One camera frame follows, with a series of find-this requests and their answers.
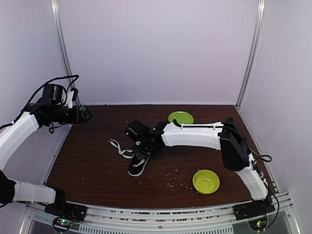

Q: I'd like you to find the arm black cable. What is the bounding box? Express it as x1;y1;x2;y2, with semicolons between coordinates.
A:
0;74;80;130
225;123;281;220

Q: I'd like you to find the front aluminium rail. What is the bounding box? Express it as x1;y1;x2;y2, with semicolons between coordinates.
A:
18;192;303;234

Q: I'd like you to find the black white canvas sneaker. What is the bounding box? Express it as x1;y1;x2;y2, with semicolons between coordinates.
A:
128;154;151;177

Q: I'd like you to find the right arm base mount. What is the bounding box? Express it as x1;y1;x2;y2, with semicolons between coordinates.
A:
233;200;275;220

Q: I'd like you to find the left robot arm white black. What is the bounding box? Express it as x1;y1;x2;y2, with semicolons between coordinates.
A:
0;104;93;216

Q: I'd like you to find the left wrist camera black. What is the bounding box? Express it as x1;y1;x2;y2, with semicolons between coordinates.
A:
39;84;78;109

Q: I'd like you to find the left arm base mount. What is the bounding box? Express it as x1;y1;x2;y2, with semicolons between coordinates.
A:
44;202;87;222

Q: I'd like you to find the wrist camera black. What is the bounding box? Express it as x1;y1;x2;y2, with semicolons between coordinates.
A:
124;119;151;142
39;84;78;109

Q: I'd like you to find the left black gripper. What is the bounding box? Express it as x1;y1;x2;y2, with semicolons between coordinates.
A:
47;105;92;124

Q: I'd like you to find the yellow-green bowl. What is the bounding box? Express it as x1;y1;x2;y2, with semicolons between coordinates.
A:
192;170;220;195

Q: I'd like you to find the white shoelace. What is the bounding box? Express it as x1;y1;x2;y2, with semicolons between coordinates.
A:
108;139;134;159

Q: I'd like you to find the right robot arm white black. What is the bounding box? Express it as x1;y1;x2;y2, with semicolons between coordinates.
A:
124;117;273;215

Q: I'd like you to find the left aluminium frame post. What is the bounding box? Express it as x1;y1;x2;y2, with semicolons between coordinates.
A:
50;0;82;109

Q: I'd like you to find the green plate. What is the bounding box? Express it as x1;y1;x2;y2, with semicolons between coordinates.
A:
168;111;194;124

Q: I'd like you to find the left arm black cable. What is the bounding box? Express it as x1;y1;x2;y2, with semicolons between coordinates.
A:
0;74;80;130

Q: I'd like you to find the aluminium frame post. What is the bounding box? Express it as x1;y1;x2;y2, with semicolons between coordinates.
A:
50;0;82;109
235;0;267;111

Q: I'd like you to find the right aluminium frame post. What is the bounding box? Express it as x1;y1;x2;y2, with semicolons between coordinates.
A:
235;0;267;111

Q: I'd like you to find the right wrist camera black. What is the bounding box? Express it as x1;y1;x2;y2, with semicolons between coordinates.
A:
124;119;151;142

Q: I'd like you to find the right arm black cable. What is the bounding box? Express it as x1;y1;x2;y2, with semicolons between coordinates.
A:
225;123;281;220

